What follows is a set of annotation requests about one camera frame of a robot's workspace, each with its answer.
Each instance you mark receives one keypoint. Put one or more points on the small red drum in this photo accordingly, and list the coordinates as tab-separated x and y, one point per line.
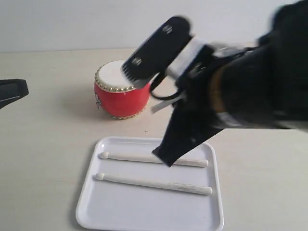
115	95

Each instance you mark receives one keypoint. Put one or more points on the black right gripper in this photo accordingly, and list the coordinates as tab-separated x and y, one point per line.
193	120

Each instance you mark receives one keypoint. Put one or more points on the white wooden drumstick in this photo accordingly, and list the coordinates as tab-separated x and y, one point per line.
152	159
172	186

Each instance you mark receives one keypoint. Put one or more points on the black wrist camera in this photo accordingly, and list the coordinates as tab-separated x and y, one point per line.
170	49

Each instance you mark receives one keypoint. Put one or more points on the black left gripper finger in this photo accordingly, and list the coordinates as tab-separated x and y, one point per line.
12	90

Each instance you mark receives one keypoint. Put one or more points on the white plastic tray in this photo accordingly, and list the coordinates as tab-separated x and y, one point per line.
108	206

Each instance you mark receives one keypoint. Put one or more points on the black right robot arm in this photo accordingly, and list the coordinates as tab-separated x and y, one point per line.
263	87

